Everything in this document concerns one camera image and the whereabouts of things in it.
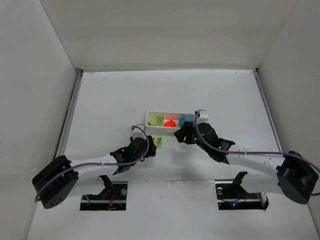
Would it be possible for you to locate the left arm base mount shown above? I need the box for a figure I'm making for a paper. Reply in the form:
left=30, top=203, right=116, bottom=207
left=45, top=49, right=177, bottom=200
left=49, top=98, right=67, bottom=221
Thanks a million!
left=79, top=176, right=128, bottom=212

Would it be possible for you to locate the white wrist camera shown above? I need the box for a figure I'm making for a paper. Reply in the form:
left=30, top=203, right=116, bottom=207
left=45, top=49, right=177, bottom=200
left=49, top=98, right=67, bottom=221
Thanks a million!
left=131, top=124, right=145, bottom=139
left=195, top=109, right=209, bottom=124

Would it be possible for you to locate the light green small brick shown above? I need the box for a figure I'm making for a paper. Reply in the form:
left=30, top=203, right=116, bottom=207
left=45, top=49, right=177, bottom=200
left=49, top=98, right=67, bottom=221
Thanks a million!
left=152, top=137, right=163, bottom=146

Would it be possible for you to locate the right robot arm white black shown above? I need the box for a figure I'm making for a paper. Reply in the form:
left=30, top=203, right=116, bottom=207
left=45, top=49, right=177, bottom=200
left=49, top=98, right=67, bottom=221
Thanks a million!
left=174, top=121, right=320, bottom=205

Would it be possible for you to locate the teal round lego piece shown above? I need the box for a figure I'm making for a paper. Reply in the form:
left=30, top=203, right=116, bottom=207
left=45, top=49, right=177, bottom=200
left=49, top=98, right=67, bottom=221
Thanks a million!
left=179, top=115, right=195, bottom=128

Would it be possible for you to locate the orange round lego piece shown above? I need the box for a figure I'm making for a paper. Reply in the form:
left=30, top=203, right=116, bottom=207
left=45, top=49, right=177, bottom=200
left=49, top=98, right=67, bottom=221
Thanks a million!
left=163, top=119, right=176, bottom=128

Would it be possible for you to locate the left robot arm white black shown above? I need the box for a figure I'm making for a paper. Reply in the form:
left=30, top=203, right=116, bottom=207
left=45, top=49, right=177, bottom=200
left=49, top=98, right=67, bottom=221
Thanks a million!
left=31, top=135, right=157, bottom=209

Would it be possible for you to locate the left aluminium rail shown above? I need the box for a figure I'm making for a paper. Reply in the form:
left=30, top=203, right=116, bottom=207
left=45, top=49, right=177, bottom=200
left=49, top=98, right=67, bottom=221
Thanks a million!
left=52, top=68, right=84, bottom=160

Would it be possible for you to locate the white three-compartment tray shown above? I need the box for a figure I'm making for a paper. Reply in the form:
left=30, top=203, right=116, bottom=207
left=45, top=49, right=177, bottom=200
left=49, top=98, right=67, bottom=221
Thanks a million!
left=144, top=110, right=195, bottom=136

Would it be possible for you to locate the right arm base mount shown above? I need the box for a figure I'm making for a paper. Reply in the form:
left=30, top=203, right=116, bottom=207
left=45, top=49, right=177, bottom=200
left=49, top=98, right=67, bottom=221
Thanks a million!
left=215, top=171, right=269, bottom=211

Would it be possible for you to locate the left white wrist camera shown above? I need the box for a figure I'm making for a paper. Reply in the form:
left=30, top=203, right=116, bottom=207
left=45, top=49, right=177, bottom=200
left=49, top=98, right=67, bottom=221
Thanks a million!
left=131, top=124, right=145, bottom=139

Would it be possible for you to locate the right aluminium rail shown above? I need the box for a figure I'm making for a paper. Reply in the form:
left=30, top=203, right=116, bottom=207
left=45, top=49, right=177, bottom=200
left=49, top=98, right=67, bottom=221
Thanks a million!
left=252, top=68, right=283, bottom=152

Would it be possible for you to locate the light green lego brick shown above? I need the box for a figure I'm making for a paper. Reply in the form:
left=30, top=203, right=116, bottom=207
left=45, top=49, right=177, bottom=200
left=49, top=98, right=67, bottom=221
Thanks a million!
left=149, top=118, right=157, bottom=126

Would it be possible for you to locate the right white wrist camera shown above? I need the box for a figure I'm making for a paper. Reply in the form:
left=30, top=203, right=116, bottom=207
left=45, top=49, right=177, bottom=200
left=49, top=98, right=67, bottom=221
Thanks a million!
left=195, top=109, right=209, bottom=124

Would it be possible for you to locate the aluminium rail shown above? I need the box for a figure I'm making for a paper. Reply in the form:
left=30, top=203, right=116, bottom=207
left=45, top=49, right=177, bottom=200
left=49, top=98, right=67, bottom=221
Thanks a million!
left=252, top=68, right=283, bottom=152
left=52, top=68, right=84, bottom=160

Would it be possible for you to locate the light green long brick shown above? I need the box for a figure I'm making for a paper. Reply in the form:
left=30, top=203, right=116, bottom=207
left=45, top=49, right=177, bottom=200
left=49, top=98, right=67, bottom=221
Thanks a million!
left=155, top=116, right=164, bottom=126

